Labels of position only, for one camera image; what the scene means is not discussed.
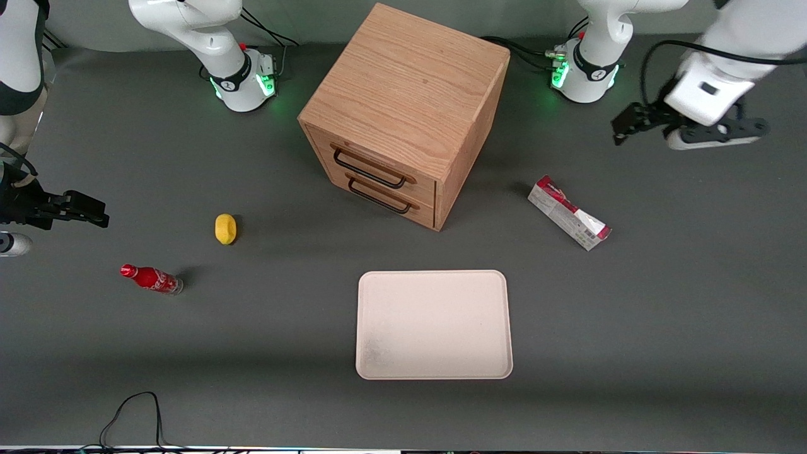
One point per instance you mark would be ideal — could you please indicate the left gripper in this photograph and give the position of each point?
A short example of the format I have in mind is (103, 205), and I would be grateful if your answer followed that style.
(654, 114)

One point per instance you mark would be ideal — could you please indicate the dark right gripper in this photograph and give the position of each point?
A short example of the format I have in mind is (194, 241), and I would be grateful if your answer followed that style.
(19, 203)

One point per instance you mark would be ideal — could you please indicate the red white toothpaste box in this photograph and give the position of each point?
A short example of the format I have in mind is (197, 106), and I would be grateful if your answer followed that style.
(567, 211)

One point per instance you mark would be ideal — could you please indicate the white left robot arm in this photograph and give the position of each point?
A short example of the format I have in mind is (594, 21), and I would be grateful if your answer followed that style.
(599, 38)

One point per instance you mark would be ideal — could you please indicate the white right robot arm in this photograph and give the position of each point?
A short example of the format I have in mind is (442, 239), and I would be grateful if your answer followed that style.
(195, 25)

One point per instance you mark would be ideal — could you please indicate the beige plastic tray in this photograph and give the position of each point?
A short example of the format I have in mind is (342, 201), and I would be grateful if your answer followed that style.
(434, 325)

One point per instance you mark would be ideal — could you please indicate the red cola bottle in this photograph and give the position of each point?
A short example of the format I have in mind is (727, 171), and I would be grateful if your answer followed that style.
(151, 278)

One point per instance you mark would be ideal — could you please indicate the yellow lemon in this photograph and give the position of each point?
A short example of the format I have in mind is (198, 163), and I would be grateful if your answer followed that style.
(226, 228)

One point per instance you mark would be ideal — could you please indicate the wooden drawer cabinet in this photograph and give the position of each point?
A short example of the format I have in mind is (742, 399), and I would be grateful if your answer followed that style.
(410, 82)

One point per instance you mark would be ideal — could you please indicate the wooden drawer front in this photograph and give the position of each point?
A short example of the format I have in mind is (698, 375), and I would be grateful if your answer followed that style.
(403, 211)
(378, 154)

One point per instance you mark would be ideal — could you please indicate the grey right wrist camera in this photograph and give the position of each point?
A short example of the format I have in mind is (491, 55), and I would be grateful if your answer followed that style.
(12, 244)

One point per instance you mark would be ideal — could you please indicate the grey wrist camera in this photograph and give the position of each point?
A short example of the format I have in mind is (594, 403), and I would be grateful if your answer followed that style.
(725, 131)
(12, 244)

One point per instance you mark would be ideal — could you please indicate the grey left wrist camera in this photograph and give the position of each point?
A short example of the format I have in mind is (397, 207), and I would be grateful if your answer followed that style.
(725, 131)

